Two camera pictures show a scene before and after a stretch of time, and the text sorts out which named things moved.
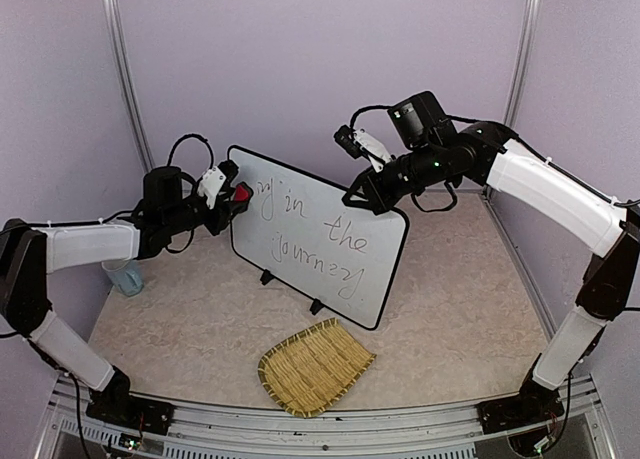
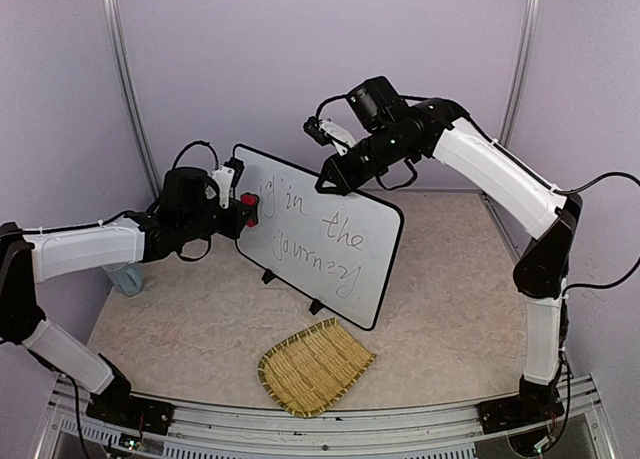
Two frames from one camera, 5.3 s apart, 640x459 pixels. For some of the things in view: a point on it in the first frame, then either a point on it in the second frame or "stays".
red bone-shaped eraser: [243, 192] to [249, 199]
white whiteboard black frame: [303, 233] stays
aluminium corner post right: [528, 37] stays
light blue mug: [126, 275] stays
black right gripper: [377, 201] to [345, 182]
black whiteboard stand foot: [316, 306] stays
